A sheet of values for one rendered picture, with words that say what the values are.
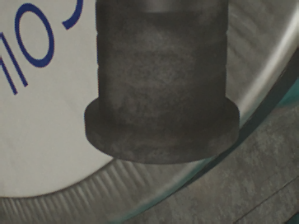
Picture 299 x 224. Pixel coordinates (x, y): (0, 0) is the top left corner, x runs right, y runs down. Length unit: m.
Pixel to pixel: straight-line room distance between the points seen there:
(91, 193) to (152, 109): 0.39
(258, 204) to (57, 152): 1.47
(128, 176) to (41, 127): 0.11
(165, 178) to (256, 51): 0.14
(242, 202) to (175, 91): 1.79
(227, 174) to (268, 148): 0.20
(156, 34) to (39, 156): 0.44
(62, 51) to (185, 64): 0.35
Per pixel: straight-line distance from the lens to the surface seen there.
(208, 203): 1.85
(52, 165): 0.58
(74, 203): 0.57
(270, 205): 2.04
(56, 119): 0.54
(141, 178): 0.48
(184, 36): 0.15
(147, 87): 0.16
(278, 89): 0.40
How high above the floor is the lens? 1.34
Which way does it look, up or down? 51 degrees down
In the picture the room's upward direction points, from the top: 77 degrees clockwise
